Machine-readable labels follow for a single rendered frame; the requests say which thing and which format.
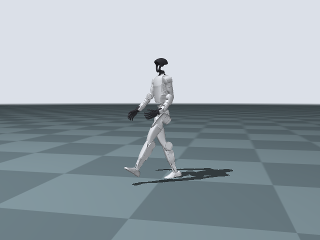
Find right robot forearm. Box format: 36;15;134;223
138;98;151;112

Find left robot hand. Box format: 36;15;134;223
144;108;162;120

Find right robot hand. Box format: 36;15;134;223
127;106;140;121

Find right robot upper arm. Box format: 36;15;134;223
146;78;154;100

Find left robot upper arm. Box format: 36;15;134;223
162;76;174;100

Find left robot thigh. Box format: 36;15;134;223
146;113;172;146

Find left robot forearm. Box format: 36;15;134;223
159;95;174;114

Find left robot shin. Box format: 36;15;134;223
134;141;156;171

